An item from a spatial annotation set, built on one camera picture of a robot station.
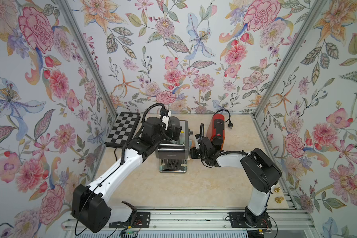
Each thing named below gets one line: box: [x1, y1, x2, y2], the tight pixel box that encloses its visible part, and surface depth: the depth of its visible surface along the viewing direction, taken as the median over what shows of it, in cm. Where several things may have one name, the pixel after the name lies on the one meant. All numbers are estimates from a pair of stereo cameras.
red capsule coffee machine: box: [206, 113, 226, 152], surface depth 90 cm
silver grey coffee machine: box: [155, 119, 194, 174], surface depth 76 cm
